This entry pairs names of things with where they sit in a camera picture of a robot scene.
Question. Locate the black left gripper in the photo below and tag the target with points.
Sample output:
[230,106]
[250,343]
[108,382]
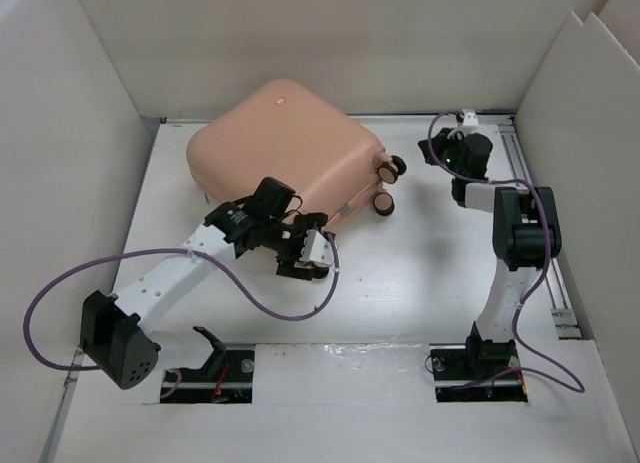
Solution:
[285,264]

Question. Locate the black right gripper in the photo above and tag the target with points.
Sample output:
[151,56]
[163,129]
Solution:
[441,139]

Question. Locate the pink hard-shell suitcase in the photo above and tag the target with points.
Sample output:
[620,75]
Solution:
[285,131]

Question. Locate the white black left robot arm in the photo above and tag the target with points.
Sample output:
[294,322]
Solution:
[115,329]

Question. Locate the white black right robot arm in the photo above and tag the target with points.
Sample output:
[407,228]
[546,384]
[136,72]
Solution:
[526,236]

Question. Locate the white foam board front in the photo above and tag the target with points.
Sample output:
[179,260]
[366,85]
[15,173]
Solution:
[354,403]

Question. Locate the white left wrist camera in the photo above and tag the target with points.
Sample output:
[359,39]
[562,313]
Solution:
[316,250]

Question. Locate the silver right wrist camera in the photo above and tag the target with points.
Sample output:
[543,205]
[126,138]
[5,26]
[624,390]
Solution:
[467,123]

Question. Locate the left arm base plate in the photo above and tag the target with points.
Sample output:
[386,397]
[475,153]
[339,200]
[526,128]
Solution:
[225,377]

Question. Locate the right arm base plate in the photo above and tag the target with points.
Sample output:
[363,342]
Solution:
[461,377]

